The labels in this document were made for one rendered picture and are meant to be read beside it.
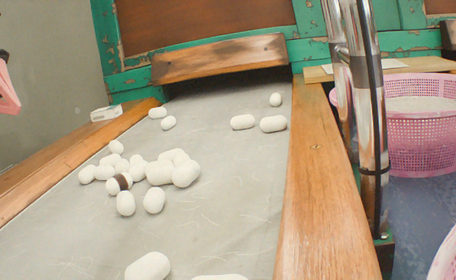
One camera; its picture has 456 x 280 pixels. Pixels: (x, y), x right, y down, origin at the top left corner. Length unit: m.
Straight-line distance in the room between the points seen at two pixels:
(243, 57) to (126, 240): 0.53
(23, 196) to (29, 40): 1.84
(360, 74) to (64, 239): 0.27
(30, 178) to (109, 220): 0.18
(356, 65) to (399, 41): 0.60
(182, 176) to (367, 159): 0.18
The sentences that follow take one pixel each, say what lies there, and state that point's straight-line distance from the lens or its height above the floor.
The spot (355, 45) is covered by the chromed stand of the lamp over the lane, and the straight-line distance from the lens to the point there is 0.23.
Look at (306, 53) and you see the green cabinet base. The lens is 0.79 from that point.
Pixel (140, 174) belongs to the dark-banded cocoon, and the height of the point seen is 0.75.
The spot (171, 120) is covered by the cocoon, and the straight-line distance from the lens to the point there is 0.59.
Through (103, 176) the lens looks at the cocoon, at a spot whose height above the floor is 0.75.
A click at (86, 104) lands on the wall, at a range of 1.99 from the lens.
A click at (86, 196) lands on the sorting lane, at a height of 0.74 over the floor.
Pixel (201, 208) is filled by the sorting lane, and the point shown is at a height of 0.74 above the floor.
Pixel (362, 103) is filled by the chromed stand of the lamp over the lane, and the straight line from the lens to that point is 0.24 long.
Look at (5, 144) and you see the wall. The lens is 2.65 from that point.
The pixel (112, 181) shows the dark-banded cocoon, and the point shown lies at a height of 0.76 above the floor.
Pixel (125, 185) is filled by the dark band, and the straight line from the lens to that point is 0.38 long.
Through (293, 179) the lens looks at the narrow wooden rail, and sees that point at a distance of 0.27.
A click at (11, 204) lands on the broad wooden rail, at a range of 0.44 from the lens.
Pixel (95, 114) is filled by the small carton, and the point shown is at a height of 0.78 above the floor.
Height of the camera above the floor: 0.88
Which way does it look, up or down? 17 degrees down
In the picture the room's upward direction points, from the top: 11 degrees counter-clockwise
